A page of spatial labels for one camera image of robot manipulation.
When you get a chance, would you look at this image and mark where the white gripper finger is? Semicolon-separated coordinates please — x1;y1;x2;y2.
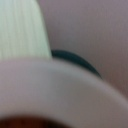
0;0;51;60

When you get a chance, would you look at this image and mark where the pink small pot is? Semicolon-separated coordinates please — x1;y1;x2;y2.
0;57;128;128

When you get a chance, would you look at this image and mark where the pink stove top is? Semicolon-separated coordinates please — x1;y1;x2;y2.
38;0;128;97

